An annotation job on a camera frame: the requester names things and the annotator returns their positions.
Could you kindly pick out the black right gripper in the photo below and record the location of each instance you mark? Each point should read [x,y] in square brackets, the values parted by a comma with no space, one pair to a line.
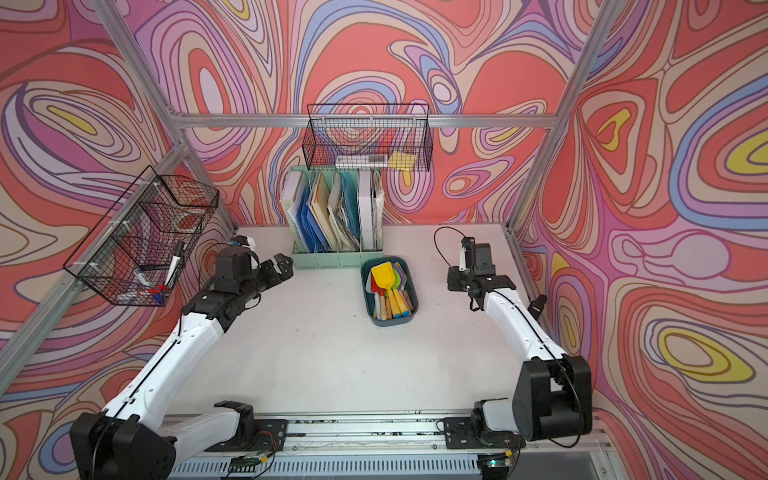
[453,279]

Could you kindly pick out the black stapler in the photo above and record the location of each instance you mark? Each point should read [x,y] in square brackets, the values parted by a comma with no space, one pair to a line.
[537,305]

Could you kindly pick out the yellow sponge in basket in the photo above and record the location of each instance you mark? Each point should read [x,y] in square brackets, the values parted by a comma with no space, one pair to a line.
[402,161]

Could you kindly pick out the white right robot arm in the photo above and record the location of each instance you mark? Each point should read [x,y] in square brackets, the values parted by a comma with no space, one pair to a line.
[552,399]

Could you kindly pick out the red shovel wooden handle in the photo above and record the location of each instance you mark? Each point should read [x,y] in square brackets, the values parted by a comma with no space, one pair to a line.
[379,301]

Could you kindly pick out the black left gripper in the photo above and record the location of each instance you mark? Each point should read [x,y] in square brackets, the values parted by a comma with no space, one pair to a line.
[271,276]

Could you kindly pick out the dark teal storage box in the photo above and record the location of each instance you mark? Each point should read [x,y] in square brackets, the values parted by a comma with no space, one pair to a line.
[369,298]

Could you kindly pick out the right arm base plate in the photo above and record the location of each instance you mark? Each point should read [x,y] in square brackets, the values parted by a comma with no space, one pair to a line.
[459,434]

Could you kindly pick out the black wire basket back wall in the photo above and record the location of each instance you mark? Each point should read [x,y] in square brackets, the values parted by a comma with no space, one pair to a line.
[361,136]

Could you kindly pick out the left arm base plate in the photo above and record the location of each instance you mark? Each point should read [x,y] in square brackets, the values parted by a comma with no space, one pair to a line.
[264,433]

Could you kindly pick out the black wire basket wall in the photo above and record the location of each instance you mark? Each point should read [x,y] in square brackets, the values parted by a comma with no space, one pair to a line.
[125,258]
[361,136]

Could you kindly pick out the yellow shovel blue handle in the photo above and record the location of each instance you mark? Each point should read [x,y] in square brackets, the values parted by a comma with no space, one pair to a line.
[385,277]

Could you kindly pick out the mint green file organizer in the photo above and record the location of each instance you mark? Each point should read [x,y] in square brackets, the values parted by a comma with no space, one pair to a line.
[335,217]

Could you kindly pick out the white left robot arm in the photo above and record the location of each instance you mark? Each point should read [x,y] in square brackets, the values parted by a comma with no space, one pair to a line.
[127,438]

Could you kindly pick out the black marker pen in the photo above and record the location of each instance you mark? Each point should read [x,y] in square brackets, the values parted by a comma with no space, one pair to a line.
[175,262]

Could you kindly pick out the black wire basket left wall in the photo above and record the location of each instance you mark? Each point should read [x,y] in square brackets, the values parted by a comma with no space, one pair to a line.
[125,258]

